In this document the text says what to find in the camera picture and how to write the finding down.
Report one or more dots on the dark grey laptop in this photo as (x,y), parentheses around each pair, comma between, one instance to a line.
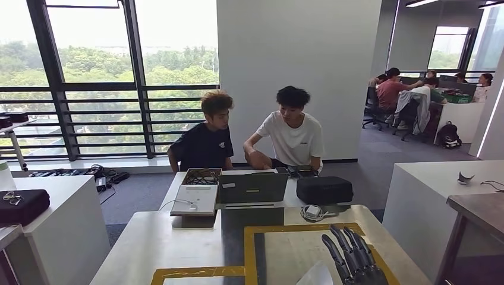
(252,188)

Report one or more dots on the white office desk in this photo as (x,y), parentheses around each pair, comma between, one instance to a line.
(462,118)

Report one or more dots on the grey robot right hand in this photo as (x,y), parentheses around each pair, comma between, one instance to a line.
(362,271)

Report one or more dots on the office window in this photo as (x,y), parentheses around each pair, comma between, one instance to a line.
(447,47)

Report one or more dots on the open cardboard box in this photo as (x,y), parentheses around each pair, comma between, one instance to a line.
(185,177)

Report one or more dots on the dark computer monitor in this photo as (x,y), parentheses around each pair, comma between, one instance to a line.
(468,87)

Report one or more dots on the white cup green band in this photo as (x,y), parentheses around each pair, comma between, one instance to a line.
(7,179)

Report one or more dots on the ceiling strip light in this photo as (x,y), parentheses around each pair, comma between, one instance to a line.
(421,2)

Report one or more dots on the black framed window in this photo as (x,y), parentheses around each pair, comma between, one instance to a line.
(138,59)

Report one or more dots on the green plastic crate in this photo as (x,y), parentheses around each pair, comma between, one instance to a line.
(458,99)

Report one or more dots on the white laptop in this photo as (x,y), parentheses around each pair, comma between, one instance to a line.
(197,196)

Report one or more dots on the small curved metal piece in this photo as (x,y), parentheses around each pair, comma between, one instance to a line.
(464,179)

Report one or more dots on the black carrying case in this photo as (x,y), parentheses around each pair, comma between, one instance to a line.
(6,122)
(31,206)
(17,117)
(325,190)

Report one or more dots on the grey jacket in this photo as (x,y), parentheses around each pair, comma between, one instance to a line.
(419,110)

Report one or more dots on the dark brown table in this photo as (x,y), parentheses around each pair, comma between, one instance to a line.
(484,210)

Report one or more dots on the black power adapter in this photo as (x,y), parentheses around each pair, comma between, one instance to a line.
(101,184)

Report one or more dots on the black power strip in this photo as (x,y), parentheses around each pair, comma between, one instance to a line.
(121,178)

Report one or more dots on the white cabinet table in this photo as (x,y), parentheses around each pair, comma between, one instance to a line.
(67,236)

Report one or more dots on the black backpack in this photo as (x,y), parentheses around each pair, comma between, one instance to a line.
(449,135)

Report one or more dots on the steel workbench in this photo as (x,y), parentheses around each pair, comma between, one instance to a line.
(177,246)

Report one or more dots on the white curved plastic part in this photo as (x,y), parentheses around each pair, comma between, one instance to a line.
(317,277)

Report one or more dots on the black office chair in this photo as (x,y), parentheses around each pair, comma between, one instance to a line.
(371,106)
(408,114)

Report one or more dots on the person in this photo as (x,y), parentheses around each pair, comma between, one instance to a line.
(388,94)
(431,74)
(460,77)
(295,139)
(379,80)
(480,94)
(436,95)
(204,147)

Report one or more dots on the white folding table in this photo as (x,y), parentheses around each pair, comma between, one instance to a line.
(19,126)

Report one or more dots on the large yellow tape frame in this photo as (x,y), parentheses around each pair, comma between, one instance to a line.
(291,229)

